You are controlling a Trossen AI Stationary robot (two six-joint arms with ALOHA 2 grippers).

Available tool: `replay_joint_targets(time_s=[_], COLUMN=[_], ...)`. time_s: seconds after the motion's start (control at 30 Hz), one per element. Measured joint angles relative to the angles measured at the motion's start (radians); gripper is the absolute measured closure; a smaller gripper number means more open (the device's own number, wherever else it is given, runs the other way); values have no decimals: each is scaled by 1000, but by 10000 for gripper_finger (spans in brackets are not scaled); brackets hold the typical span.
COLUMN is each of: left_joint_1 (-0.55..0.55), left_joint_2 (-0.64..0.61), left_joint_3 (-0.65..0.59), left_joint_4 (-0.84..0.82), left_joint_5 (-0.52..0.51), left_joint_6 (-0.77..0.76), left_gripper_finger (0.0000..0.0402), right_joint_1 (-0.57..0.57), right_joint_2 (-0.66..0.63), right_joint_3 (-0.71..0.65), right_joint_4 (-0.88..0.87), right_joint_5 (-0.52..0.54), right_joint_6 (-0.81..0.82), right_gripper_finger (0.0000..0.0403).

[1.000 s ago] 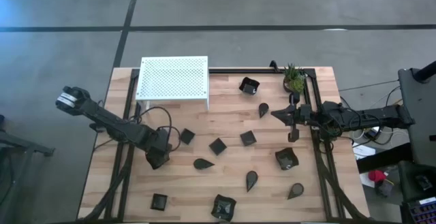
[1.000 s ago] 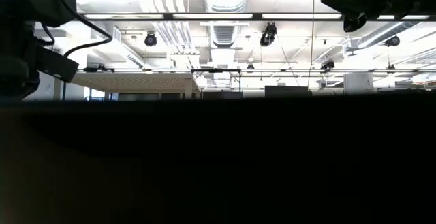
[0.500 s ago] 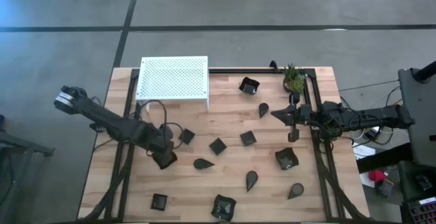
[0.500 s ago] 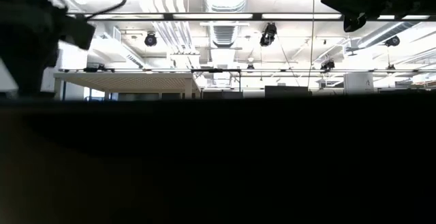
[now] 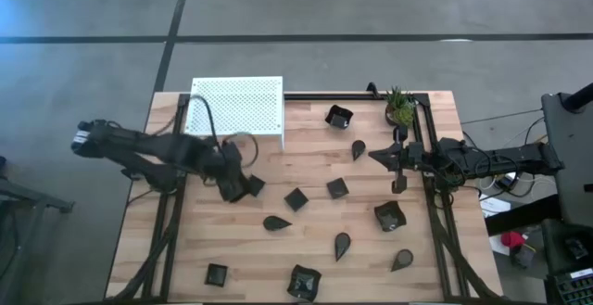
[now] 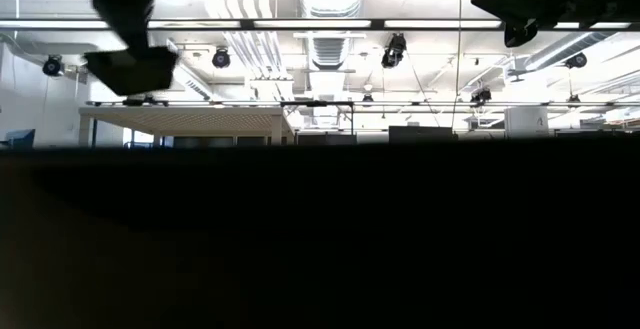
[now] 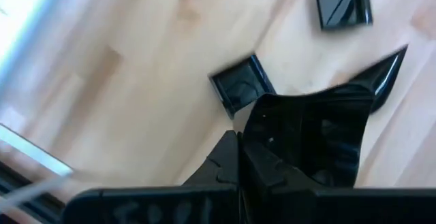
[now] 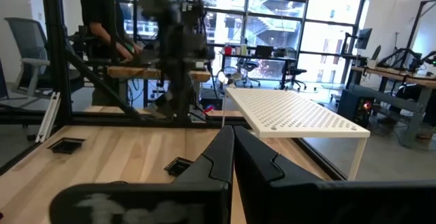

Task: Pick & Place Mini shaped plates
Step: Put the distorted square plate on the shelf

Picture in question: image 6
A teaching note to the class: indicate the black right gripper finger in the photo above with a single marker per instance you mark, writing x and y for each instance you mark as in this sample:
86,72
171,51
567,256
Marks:
535,8

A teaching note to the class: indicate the black ceiling spotlight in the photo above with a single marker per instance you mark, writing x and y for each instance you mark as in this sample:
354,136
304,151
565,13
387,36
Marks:
573,98
395,49
52,66
577,60
481,95
367,98
221,59

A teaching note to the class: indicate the white round column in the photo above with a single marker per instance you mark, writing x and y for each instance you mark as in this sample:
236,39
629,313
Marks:
525,124

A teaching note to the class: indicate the white ceiling pipe bundle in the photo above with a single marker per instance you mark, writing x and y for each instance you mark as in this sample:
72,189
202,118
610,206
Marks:
250,59

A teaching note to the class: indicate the blue monitor screen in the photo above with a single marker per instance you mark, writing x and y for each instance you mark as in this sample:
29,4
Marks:
22,139

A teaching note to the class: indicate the black overhead beam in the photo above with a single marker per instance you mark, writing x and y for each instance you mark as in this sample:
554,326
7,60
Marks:
377,24

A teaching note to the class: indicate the black monitor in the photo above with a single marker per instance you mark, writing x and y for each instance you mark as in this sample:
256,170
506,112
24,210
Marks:
420,135

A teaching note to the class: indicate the black rail bracket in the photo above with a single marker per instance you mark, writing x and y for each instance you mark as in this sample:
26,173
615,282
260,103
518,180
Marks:
310,103
133,102

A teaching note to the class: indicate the silver round ceiling duct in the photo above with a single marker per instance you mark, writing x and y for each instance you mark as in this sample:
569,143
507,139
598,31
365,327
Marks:
560,54

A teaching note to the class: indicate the white rectangular air duct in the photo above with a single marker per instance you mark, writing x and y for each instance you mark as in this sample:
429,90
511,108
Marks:
195,86

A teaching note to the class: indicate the thin horizontal metal rail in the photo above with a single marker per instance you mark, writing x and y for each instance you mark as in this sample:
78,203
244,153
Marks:
425,103

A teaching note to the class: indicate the silver ribbed ventilation duct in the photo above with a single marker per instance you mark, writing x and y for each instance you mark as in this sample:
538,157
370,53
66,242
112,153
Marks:
330,51

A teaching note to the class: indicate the black partition wall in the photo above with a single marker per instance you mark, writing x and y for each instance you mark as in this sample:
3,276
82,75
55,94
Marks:
325,140

